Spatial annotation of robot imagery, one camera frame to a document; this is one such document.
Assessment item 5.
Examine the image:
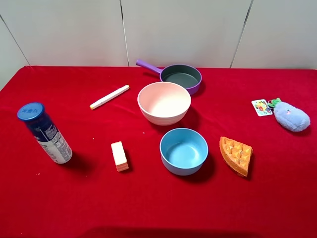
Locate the blue capped white bottle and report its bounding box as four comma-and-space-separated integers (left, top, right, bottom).
17, 102, 72, 164

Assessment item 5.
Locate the pink white bowl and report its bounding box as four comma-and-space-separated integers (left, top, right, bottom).
137, 82, 191, 126

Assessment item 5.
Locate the white marker pen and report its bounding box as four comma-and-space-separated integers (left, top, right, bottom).
90, 85, 130, 110

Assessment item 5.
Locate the blue plush pineapple toy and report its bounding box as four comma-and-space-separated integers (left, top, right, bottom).
267, 98, 311, 132

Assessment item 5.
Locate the red velvet tablecloth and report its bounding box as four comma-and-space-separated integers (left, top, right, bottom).
0, 66, 317, 238

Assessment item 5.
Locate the blue bowl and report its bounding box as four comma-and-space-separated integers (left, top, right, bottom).
159, 128, 209, 176

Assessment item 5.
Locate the purple toy frying pan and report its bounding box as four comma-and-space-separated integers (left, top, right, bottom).
136, 59, 202, 95

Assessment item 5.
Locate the orange waffle slice toy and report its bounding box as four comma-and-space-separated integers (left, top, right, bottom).
219, 136, 253, 177

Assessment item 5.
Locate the colourful paper tag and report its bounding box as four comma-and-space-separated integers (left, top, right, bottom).
251, 99, 272, 117

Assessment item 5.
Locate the cream wafer block toy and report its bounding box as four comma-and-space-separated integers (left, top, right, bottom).
111, 141, 129, 172

